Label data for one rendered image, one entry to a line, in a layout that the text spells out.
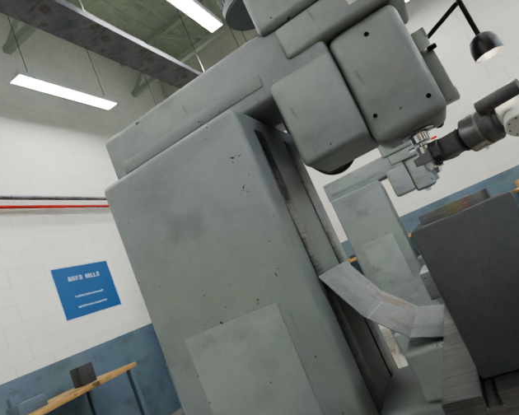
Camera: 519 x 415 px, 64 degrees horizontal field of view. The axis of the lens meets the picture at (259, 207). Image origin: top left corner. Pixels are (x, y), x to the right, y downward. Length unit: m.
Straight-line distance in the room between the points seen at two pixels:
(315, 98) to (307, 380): 0.71
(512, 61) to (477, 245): 7.56
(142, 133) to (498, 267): 1.14
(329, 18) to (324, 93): 0.19
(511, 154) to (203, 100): 6.82
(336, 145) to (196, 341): 0.65
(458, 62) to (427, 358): 7.19
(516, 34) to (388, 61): 7.08
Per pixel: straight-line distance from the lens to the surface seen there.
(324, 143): 1.12
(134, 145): 1.44
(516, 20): 8.27
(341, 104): 1.13
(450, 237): 0.54
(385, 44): 1.17
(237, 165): 1.08
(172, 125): 1.36
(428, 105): 1.12
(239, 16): 1.44
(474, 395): 0.55
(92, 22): 3.96
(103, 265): 6.06
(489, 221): 0.55
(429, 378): 1.10
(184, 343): 1.23
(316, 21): 1.21
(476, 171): 7.72
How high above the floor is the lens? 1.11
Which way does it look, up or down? 9 degrees up
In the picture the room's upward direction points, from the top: 23 degrees counter-clockwise
